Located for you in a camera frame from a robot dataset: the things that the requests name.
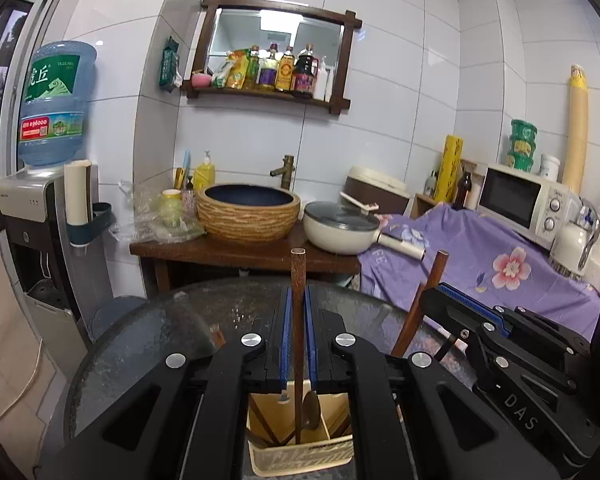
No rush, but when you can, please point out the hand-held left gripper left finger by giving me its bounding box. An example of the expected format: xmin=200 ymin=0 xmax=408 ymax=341
xmin=40 ymin=285 xmax=293 ymax=480

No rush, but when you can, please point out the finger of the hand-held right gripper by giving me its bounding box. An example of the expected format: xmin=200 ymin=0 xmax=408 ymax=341
xmin=422 ymin=287 xmax=578 ymax=396
xmin=439 ymin=282 xmax=592 ymax=357

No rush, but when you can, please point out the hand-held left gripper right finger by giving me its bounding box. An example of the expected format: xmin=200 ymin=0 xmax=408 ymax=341
xmin=305 ymin=285 xmax=561 ymax=480

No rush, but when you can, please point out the translucent plastic spoon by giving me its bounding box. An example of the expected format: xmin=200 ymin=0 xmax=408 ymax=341
xmin=301 ymin=390 xmax=322 ymax=431

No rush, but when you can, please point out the cream plastic utensil holder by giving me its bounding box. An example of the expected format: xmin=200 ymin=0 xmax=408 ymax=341
xmin=245 ymin=391 xmax=356 ymax=478

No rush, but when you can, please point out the purple floral cloth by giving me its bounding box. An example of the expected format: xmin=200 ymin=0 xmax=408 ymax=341
xmin=357 ymin=204 xmax=600 ymax=361

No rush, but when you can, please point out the white pan with lid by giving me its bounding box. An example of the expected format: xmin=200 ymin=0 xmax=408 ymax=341
xmin=302 ymin=201 xmax=427 ymax=262

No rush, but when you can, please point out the wooden washstand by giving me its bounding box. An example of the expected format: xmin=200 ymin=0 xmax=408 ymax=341
xmin=130 ymin=225 xmax=363 ymax=296

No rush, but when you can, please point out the wooden crate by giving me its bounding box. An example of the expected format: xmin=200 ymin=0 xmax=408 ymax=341
xmin=409 ymin=160 xmax=488 ymax=221

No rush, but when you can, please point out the white thermos kettle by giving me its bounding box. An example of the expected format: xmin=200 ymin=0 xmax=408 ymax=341
xmin=549 ymin=197 xmax=600 ymax=281

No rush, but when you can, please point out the brown glass bottle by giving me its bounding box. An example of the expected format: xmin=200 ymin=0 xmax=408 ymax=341
xmin=452 ymin=171 xmax=473 ymax=211

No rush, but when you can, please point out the white microwave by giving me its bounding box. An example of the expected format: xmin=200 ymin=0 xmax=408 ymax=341
xmin=476 ymin=162 xmax=571 ymax=251

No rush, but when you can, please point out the wicker pattern wash basin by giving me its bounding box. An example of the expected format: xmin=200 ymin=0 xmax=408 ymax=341
xmin=196 ymin=183 xmax=301 ymax=245

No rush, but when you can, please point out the cream brown rice cooker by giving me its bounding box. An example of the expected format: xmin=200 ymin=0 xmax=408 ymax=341
xmin=344 ymin=165 xmax=411 ymax=216

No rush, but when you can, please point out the white rice paddle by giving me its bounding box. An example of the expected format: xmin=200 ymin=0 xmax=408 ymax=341
xmin=339 ymin=191 xmax=380 ymax=211

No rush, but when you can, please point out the yellow roll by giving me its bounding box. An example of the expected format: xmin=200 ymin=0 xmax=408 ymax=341
xmin=432 ymin=134 xmax=465 ymax=203

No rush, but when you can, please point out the white jar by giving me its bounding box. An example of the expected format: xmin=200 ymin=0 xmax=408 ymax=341
xmin=539 ymin=153 xmax=562 ymax=181

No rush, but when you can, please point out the bronze faucet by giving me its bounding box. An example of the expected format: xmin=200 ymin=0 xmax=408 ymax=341
xmin=270 ymin=155 xmax=296 ymax=191

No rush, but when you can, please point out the dark grey round bin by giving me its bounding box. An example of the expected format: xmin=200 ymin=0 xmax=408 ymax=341
xmin=87 ymin=295 xmax=153 ymax=343

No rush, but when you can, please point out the cream toothbrush cup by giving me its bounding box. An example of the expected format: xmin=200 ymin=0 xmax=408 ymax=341
xmin=161 ymin=189 xmax=183 ymax=226

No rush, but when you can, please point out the yellow soap dispenser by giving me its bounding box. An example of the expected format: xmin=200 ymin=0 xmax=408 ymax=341
xmin=194 ymin=150 xmax=216 ymax=191

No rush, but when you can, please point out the clear plastic bag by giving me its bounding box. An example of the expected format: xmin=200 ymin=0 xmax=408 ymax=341
xmin=109 ymin=180 xmax=206 ymax=246

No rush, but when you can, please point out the tall beige roll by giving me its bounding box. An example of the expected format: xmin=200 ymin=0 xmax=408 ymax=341
xmin=562 ymin=64 xmax=590 ymax=196

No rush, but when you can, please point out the teal cup holder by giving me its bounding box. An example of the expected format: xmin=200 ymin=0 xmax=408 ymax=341
xmin=69 ymin=202 xmax=116 ymax=247

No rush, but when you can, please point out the white squeeze bottle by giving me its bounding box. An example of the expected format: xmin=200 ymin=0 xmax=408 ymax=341
xmin=312 ymin=56 xmax=337 ymax=102

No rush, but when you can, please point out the dark soy sauce bottle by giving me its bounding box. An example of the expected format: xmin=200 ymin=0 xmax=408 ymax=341
xmin=291 ymin=44 xmax=317 ymax=98

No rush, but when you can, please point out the purple label bottle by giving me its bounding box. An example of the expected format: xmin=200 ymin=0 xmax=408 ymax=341
xmin=257 ymin=44 xmax=280 ymax=92

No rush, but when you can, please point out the yellow label bottle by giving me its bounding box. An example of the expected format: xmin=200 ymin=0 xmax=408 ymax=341
xmin=275 ymin=46 xmax=296 ymax=93

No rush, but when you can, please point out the yellow green packet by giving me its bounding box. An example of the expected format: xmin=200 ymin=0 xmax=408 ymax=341
xmin=225 ymin=50 xmax=251 ymax=91

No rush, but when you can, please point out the green white tube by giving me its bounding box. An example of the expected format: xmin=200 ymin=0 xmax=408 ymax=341
xmin=211 ymin=57 xmax=231 ymax=88

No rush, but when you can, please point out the green oil bottle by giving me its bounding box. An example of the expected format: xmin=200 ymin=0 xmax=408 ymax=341
xmin=245 ymin=46 xmax=261 ymax=90

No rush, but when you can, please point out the grey water dispenser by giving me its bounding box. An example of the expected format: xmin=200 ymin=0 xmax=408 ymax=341
xmin=0 ymin=165 xmax=113 ymax=361

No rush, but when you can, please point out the wooden framed mirror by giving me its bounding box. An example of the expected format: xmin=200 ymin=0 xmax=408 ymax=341
xmin=180 ymin=0 xmax=363 ymax=111

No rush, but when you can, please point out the blue water jug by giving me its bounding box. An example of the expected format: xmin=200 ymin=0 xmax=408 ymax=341
xmin=17 ymin=41 xmax=98 ymax=168

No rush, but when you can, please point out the sliding window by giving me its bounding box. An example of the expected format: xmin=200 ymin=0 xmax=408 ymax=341
xmin=0 ymin=0 xmax=66 ymax=181

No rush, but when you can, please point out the green wall packet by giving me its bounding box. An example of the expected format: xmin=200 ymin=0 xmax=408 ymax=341
xmin=159 ymin=36 xmax=182 ymax=93

